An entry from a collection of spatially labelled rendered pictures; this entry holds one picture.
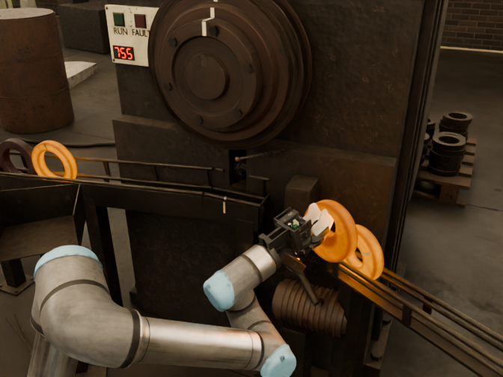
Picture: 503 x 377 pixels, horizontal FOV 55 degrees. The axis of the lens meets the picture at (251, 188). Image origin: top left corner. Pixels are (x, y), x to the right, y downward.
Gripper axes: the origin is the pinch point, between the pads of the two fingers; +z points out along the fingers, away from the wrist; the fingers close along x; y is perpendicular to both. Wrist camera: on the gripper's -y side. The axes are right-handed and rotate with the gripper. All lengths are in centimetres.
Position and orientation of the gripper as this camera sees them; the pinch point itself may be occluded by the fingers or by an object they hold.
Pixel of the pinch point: (330, 215)
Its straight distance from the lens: 118.2
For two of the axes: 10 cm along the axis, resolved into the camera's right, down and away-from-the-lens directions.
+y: -2.0, -7.7, -6.1
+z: 7.6, -5.1, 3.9
